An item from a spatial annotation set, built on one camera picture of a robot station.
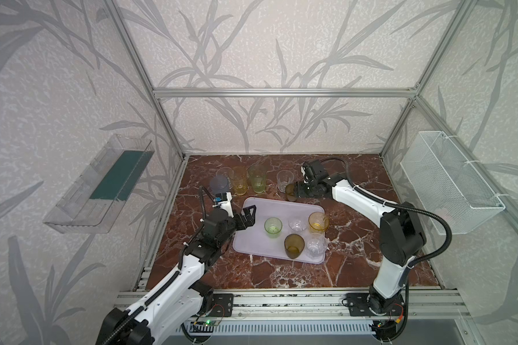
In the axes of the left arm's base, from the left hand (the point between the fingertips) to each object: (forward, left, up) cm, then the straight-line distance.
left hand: (248, 209), depth 81 cm
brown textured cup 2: (+15, -18, -11) cm, 26 cm away
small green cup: (0, -10, -14) cm, 17 cm away
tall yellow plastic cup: (+26, +8, -12) cm, 30 cm away
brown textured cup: (-9, -18, -12) cm, 23 cm away
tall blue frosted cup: (+18, +15, -9) cm, 26 cm away
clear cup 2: (+25, +13, -7) cm, 29 cm away
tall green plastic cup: (+26, -2, -10) cm, 28 cm away
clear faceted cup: (+26, -15, -13) cm, 33 cm away
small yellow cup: (+1, -29, -12) cm, 31 cm away
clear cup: (+1, -20, -13) cm, 24 cm away
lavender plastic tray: (-6, -2, -14) cm, 16 cm away
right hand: (+13, -20, -4) cm, 24 cm away
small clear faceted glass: (-8, -27, -14) cm, 32 cm away
